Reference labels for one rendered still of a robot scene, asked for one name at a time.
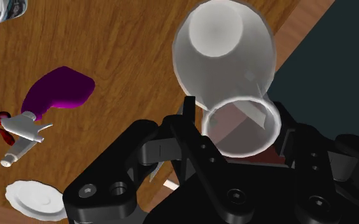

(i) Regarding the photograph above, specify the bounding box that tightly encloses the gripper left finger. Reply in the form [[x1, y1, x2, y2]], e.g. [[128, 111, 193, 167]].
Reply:
[[62, 95, 255, 224]]

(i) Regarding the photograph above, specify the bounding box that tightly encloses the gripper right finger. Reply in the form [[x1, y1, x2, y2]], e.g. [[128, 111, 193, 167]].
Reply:
[[272, 101, 359, 224]]

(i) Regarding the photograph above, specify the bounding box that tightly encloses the clear glass vase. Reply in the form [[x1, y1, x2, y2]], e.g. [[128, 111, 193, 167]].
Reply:
[[172, 0, 282, 158]]

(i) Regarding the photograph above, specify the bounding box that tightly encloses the purple spray bottle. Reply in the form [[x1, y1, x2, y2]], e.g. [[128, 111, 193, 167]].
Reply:
[[0, 66, 96, 168]]

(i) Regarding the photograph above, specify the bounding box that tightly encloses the white plate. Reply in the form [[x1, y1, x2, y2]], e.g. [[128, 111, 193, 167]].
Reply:
[[4, 180, 69, 222]]

